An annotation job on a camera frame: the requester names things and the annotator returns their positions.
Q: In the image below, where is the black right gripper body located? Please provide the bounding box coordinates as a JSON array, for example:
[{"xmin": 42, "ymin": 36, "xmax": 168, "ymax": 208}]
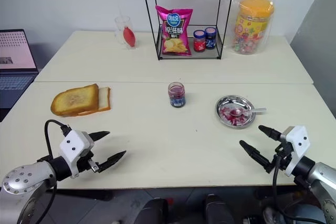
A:
[{"xmin": 263, "ymin": 140, "xmax": 293, "ymax": 174}]

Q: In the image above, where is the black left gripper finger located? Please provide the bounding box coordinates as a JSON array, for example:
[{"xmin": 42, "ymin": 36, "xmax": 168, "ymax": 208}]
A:
[
  {"xmin": 89, "ymin": 130, "xmax": 111, "ymax": 143},
  {"xmin": 97, "ymin": 150, "xmax": 128, "ymax": 174}
]

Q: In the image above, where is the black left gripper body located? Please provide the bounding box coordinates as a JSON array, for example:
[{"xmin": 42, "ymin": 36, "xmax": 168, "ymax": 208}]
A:
[{"xmin": 77, "ymin": 132, "xmax": 102, "ymax": 174}]

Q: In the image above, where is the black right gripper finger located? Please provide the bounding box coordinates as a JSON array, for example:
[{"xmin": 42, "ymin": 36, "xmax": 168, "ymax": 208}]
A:
[
  {"xmin": 258, "ymin": 125, "xmax": 283, "ymax": 142},
  {"xmin": 239, "ymin": 140, "xmax": 271, "ymax": 169}
]

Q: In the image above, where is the white bread slice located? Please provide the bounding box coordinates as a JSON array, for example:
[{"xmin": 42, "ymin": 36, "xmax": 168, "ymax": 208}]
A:
[{"xmin": 78, "ymin": 86, "xmax": 112, "ymax": 116}]

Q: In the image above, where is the toasted brown bread slice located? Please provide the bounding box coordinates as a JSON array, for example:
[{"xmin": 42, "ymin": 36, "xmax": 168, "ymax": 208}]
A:
[{"xmin": 50, "ymin": 83, "xmax": 100, "ymax": 117}]

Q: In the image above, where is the open blueberry jam jar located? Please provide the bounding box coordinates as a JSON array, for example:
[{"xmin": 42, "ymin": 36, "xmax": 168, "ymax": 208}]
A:
[{"xmin": 167, "ymin": 82, "xmax": 185, "ymax": 108}]

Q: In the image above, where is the blue lidded jam jar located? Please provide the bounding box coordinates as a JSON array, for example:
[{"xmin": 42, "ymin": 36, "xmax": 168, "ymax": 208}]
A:
[{"xmin": 204, "ymin": 27, "xmax": 218, "ymax": 51}]

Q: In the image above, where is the red lidded jam jar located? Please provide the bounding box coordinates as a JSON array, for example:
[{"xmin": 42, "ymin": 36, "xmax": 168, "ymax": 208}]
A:
[{"xmin": 193, "ymin": 29, "xmax": 206, "ymax": 52}]

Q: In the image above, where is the small metal spoon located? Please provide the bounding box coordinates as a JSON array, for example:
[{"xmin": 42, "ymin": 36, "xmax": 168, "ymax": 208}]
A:
[{"xmin": 228, "ymin": 107, "xmax": 267, "ymax": 118}]

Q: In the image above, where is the round steel plate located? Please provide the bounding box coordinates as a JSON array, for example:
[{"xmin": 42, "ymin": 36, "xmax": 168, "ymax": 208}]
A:
[{"xmin": 215, "ymin": 95, "xmax": 254, "ymax": 130}]

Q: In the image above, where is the white sneaker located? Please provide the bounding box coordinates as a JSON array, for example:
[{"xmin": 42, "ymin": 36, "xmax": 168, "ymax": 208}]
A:
[{"xmin": 263, "ymin": 206, "xmax": 286, "ymax": 224}]

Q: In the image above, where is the dark rounded shape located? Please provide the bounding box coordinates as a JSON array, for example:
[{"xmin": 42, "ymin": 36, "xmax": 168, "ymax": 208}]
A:
[
  {"xmin": 204, "ymin": 194, "xmax": 236, "ymax": 224},
  {"xmin": 141, "ymin": 198, "xmax": 170, "ymax": 224}
]

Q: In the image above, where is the red rubber bulb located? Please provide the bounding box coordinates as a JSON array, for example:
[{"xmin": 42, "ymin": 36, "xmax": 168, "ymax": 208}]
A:
[{"xmin": 122, "ymin": 25, "xmax": 138, "ymax": 49}]

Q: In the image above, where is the orange-lidded candy jar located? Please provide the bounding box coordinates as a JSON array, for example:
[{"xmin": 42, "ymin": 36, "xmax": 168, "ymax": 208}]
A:
[{"xmin": 232, "ymin": 0, "xmax": 275, "ymax": 56}]

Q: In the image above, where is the clear drinking glass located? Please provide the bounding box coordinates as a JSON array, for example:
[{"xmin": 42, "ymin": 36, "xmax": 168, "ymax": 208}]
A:
[{"xmin": 114, "ymin": 15, "xmax": 135, "ymax": 49}]

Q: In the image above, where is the grey open laptop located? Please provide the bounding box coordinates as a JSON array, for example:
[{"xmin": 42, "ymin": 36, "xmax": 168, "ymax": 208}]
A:
[{"xmin": 0, "ymin": 29, "xmax": 40, "ymax": 110}]

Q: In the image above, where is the pink potato chips bag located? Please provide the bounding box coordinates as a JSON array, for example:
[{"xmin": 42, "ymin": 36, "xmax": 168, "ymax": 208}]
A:
[{"xmin": 155, "ymin": 5, "xmax": 194, "ymax": 57}]

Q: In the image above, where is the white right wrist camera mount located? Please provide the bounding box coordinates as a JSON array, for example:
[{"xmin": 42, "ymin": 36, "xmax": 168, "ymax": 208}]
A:
[{"xmin": 279, "ymin": 126, "xmax": 311, "ymax": 177}]

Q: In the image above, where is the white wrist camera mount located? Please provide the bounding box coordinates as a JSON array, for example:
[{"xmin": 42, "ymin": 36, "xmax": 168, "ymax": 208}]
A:
[
  {"xmin": 58, "ymin": 129, "xmax": 95, "ymax": 179},
  {"xmin": 279, "ymin": 126, "xmax": 311, "ymax": 177}
]

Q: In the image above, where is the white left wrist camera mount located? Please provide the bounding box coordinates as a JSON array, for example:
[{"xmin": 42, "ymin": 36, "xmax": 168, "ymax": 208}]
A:
[{"xmin": 58, "ymin": 129, "xmax": 95, "ymax": 179}]

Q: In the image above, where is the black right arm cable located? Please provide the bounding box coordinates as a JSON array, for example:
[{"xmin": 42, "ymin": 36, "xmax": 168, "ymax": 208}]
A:
[{"xmin": 271, "ymin": 153, "xmax": 296, "ymax": 224}]

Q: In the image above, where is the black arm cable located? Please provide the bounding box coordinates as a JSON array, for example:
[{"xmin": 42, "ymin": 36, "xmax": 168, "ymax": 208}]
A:
[
  {"xmin": 44, "ymin": 119, "xmax": 72, "ymax": 162},
  {"xmin": 271, "ymin": 153, "xmax": 296, "ymax": 224}
]

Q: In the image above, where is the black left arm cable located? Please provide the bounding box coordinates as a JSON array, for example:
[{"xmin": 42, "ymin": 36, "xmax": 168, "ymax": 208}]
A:
[{"xmin": 44, "ymin": 119, "xmax": 72, "ymax": 162}]

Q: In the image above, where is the black wire shelf rack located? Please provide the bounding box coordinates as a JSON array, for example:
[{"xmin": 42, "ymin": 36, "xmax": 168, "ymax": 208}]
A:
[{"xmin": 139, "ymin": 0, "xmax": 236, "ymax": 61}]

